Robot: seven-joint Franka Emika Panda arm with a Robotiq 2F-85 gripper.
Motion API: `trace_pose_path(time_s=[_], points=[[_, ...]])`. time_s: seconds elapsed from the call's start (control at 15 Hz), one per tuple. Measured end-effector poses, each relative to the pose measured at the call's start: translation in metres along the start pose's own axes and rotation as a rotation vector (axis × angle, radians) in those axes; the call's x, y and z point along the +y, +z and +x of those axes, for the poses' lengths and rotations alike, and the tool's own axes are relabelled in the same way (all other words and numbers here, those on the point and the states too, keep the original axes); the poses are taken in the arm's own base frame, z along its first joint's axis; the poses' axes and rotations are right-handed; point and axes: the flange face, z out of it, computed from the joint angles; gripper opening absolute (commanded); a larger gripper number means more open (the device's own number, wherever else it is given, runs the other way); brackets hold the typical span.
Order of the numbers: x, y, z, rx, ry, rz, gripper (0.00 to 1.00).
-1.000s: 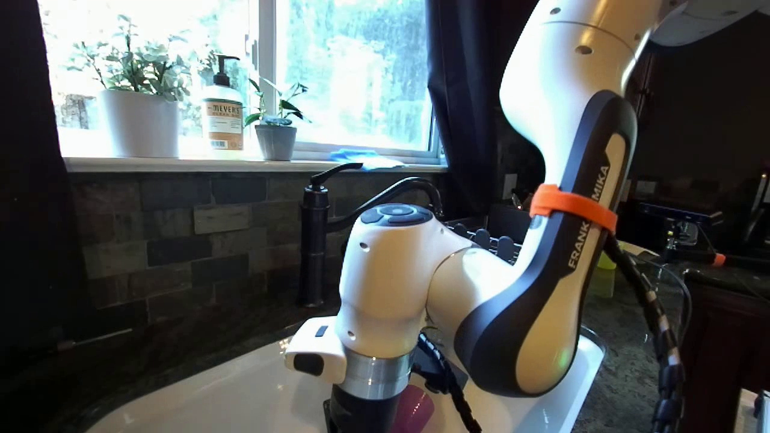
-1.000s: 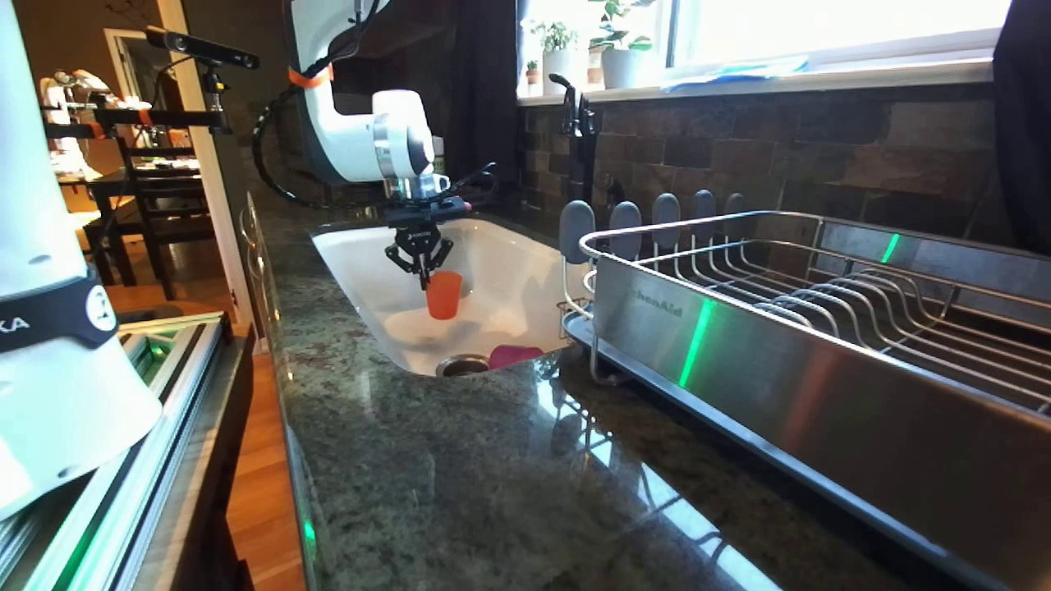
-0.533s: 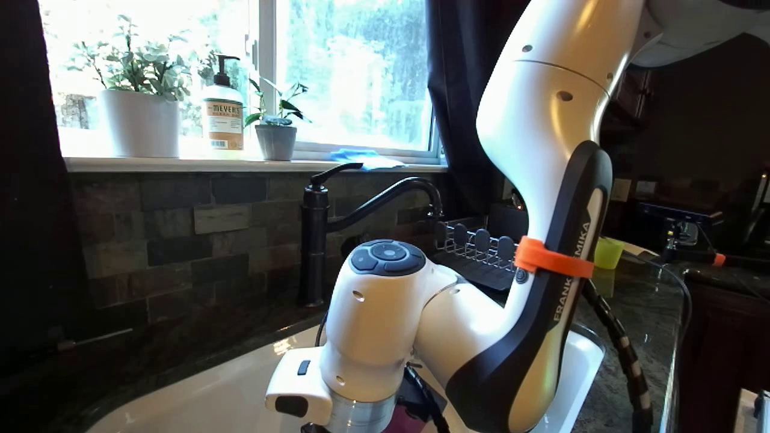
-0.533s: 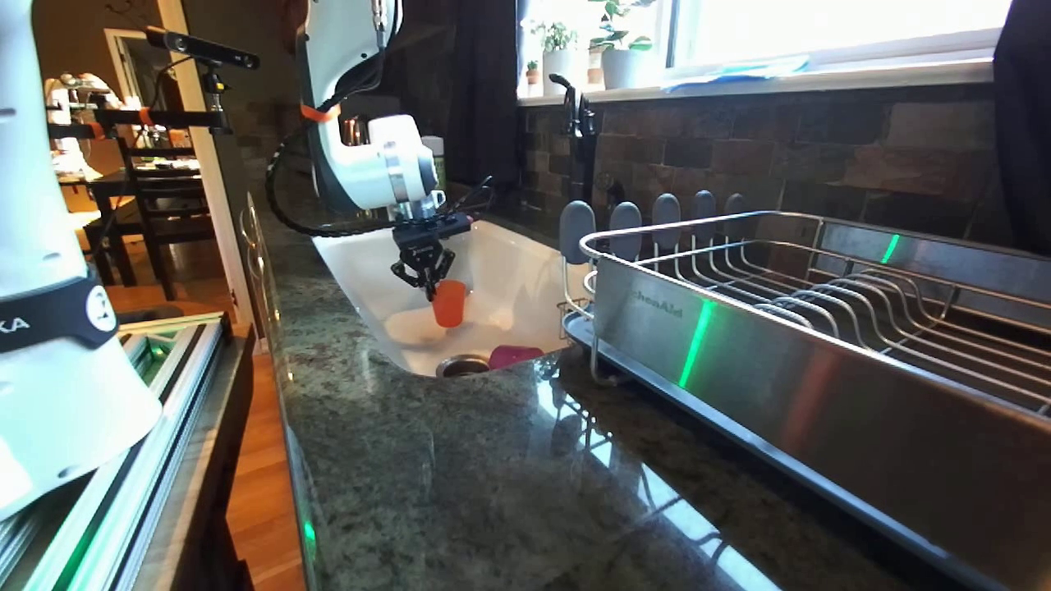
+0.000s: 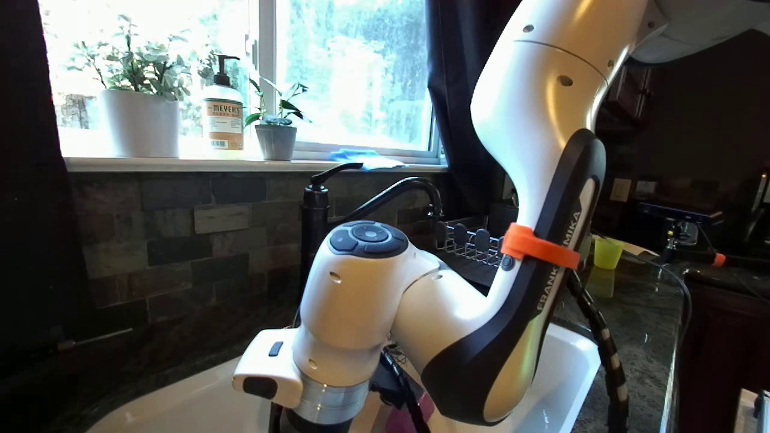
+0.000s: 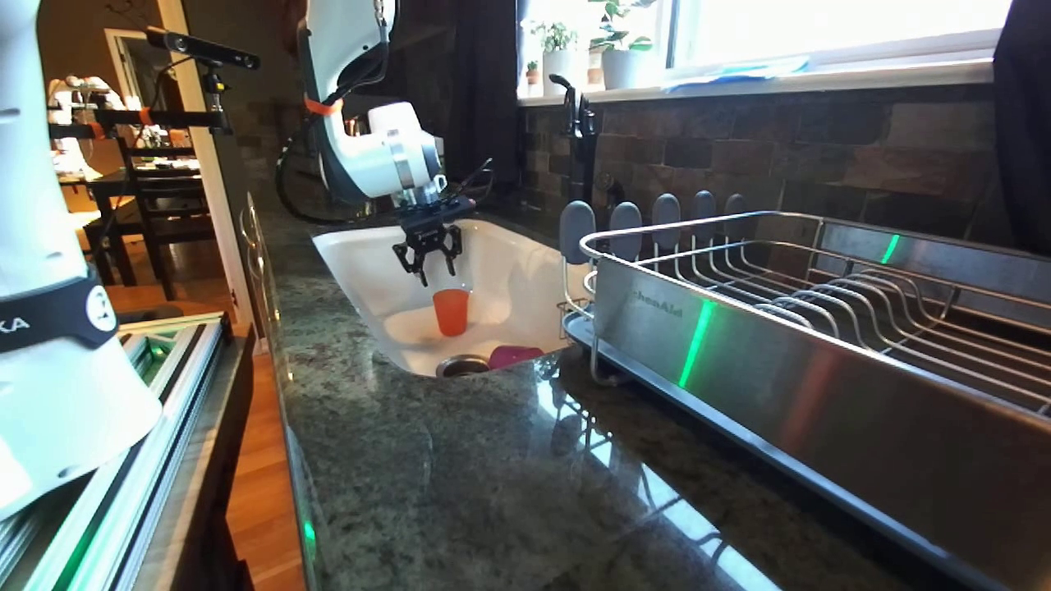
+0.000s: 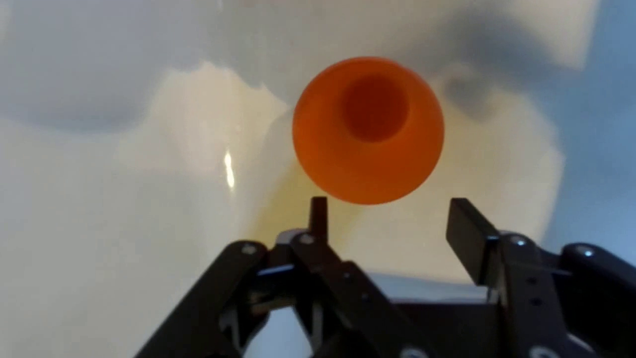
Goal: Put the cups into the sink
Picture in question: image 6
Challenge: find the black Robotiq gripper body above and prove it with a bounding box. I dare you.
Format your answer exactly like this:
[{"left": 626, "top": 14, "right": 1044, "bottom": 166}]
[{"left": 398, "top": 186, "right": 481, "bottom": 240}]

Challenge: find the orange plastic cup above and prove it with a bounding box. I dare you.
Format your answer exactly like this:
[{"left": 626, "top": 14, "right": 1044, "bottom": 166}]
[{"left": 430, "top": 285, "right": 477, "bottom": 341}]

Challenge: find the magenta plastic cup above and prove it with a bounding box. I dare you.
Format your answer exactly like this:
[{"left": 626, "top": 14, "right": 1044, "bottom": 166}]
[{"left": 487, "top": 341, "right": 549, "bottom": 375}]

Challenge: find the white kitchen sink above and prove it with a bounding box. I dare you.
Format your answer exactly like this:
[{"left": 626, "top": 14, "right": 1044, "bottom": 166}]
[{"left": 310, "top": 214, "right": 601, "bottom": 381}]

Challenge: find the metal sink drain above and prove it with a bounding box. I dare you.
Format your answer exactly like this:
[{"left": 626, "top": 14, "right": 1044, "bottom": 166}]
[{"left": 439, "top": 352, "right": 500, "bottom": 381}]

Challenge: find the black kitchen faucet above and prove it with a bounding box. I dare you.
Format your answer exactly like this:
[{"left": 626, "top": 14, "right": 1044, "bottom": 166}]
[{"left": 545, "top": 67, "right": 603, "bottom": 211}]

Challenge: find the small potted plant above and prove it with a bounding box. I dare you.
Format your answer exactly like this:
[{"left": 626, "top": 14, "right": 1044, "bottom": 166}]
[{"left": 521, "top": 15, "right": 577, "bottom": 95}]

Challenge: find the large potted plant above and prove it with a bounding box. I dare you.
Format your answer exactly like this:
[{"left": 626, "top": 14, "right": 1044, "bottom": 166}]
[{"left": 584, "top": 0, "right": 660, "bottom": 93}]

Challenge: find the black wooden chair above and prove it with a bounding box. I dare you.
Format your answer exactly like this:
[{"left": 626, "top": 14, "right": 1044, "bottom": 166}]
[{"left": 107, "top": 108, "right": 219, "bottom": 303}]

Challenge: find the dark curtain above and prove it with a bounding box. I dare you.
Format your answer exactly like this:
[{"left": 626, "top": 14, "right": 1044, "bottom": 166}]
[{"left": 987, "top": 0, "right": 1051, "bottom": 257}]

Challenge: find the black camera on stand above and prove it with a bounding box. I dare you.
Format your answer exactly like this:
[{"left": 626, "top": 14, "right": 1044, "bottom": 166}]
[{"left": 143, "top": 21, "right": 262, "bottom": 111}]

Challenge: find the steel wire dish rack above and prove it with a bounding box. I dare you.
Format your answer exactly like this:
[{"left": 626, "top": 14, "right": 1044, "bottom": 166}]
[{"left": 573, "top": 205, "right": 1051, "bottom": 591}]

